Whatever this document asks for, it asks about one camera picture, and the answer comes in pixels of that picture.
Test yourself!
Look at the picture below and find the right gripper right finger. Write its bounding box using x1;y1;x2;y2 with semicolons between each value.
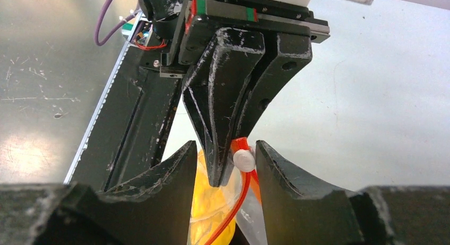
256;141;449;244

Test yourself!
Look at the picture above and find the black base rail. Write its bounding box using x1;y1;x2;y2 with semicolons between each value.
64;39;181;191

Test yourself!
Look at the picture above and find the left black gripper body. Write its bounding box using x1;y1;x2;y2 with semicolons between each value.
138;0;330;78

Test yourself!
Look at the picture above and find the clear zip bag orange zipper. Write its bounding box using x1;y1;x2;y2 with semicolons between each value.
187;138;267;244

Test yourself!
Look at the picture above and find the yellow corn cob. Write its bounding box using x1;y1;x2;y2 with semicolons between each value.
188;150;241;244

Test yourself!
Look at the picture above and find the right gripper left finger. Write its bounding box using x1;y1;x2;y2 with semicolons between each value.
1;141;197;244

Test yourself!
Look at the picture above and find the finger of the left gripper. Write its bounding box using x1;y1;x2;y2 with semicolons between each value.
183;28;265;187
235;32;313;138

